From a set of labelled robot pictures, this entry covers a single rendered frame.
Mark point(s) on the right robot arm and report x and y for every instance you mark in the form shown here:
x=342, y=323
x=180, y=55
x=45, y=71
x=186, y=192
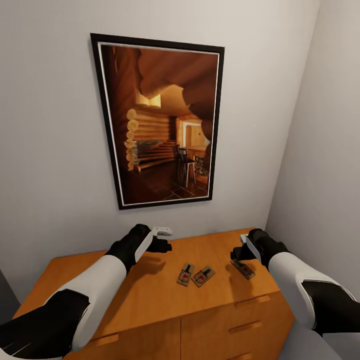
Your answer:
x=318, y=302

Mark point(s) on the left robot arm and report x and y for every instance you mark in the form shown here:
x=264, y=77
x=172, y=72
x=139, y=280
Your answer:
x=70, y=317

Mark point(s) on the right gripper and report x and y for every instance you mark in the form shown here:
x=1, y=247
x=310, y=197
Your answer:
x=241, y=254

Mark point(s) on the picture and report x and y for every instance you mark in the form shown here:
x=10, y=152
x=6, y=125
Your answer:
x=161, y=106

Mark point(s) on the mousetrap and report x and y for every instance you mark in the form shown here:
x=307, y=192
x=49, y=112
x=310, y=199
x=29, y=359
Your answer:
x=185, y=275
x=203, y=275
x=243, y=268

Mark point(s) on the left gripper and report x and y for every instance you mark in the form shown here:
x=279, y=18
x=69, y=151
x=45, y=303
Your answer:
x=160, y=246

